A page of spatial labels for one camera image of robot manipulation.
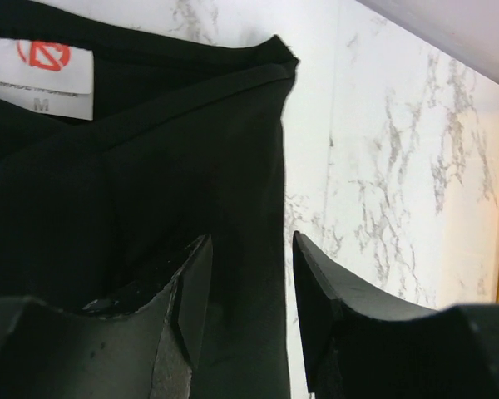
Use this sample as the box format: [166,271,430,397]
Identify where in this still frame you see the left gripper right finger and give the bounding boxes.
[293,233,499,398]

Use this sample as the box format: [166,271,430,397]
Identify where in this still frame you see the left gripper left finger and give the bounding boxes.
[0,236,213,398]

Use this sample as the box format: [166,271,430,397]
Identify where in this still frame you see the black t-shirt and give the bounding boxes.
[0,1,298,398]

